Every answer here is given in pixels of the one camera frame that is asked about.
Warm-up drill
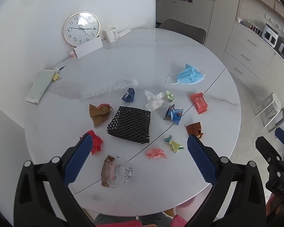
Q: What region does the white countertop appliance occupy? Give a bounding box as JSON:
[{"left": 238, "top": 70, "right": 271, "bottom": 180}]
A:
[{"left": 261, "top": 24, "right": 279, "bottom": 47}]

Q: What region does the white tissue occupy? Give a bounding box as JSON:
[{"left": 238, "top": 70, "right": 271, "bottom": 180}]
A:
[{"left": 144, "top": 90, "right": 165, "bottom": 111}]

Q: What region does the brown foil wrapper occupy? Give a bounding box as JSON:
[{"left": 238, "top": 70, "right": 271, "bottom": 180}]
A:
[{"left": 186, "top": 122, "right": 204, "bottom": 138}]

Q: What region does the round white wall clock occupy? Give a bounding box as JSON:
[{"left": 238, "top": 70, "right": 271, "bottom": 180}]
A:
[{"left": 63, "top": 11, "right": 101, "bottom": 47}]

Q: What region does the rolled white paper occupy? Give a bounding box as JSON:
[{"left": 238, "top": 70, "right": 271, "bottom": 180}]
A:
[{"left": 118, "top": 28, "right": 131, "bottom": 38}]

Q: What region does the brown paper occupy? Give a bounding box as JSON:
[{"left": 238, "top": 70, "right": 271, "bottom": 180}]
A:
[{"left": 89, "top": 103, "right": 114, "bottom": 127}]

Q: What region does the black foam net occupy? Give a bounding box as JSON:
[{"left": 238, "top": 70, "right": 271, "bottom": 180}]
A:
[{"left": 106, "top": 106, "right": 151, "bottom": 145}]

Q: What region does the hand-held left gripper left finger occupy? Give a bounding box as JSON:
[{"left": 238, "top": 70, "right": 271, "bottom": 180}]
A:
[{"left": 13, "top": 134, "right": 95, "bottom": 227}]

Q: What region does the tall beige cabinet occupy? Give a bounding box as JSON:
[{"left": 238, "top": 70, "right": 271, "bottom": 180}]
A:
[{"left": 155, "top": 0, "right": 242, "bottom": 57}]

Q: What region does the white mug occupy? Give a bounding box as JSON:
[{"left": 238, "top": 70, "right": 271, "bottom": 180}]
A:
[{"left": 103, "top": 27, "right": 119, "bottom": 43}]

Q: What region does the clear plastic bottle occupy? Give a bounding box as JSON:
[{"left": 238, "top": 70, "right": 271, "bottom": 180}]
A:
[{"left": 80, "top": 79, "right": 138, "bottom": 100}]

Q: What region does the beige drawer cabinet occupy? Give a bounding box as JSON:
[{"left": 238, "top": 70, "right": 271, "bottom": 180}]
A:
[{"left": 221, "top": 21, "right": 284, "bottom": 88}]

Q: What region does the white paper sheet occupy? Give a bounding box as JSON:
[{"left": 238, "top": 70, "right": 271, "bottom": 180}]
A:
[{"left": 51, "top": 61, "right": 68, "bottom": 76}]

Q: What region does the grey dining chair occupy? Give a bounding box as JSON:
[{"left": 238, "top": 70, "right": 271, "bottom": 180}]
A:
[{"left": 158, "top": 19, "right": 207, "bottom": 46}]

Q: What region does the blue paper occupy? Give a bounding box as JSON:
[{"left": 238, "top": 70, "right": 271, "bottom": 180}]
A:
[{"left": 122, "top": 87, "right": 136, "bottom": 103}]

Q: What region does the green lined notebook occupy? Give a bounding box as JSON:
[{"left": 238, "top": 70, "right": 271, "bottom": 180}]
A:
[{"left": 26, "top": 69, "right": 55, "bottom": 104}]

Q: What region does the pink paper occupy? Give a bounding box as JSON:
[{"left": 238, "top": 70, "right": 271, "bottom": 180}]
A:
[{"left": 146, "top": 148, "right": 168, "bottom": 159}]

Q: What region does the blue printed wrapper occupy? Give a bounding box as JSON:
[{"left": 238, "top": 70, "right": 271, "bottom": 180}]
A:
[{"left": 163, "top": 104, "right": 183, "bottom": 125}]

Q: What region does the white wall rail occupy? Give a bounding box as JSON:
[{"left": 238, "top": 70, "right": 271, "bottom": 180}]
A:
[{"left": 265, "top": 14, "right": 284, "bottom": 37}]

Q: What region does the blue face mask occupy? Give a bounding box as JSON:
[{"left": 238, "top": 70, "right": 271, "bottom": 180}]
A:
[{"left": 166, "top": 64, "right": 206, "bottom": 86}]

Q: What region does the red paper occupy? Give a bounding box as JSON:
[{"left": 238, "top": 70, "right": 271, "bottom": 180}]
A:
[{"left": 80, "top": 130, "right": 104, "bottom": 155}]

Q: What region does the white card box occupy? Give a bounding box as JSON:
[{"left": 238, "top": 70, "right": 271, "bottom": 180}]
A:
[{"left": 74, "top": 37, "right": 103, "bottom": 59}]

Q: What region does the yellow green paper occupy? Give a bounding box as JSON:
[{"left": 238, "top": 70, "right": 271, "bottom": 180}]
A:
[{"left": 164, "top": 135, "right": 184, "bottom": 153}]

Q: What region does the red snack wrapper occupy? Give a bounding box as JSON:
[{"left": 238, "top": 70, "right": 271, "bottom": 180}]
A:
[{"left": 190, "top": 92, "right": 208, "bottom": 114}]

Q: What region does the clear brown plastic wrapper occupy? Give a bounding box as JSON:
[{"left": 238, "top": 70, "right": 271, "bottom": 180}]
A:
[{"left": 101, "top": 155, "right": 133, "bottom": 189}]

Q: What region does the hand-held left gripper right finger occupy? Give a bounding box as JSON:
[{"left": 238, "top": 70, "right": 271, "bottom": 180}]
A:
[{"left": 186, "top": 135, "right": 267, "bottom": 227}]

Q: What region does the spice rack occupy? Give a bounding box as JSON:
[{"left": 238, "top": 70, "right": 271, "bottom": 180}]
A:
[{"left": 247, "top": 21, "right": 262, "bottom": 36}]

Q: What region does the grey stool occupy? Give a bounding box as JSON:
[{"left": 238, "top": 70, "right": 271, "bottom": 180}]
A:
[{"left": 265, "top": 107, "right": 284, "bottom": 133}]

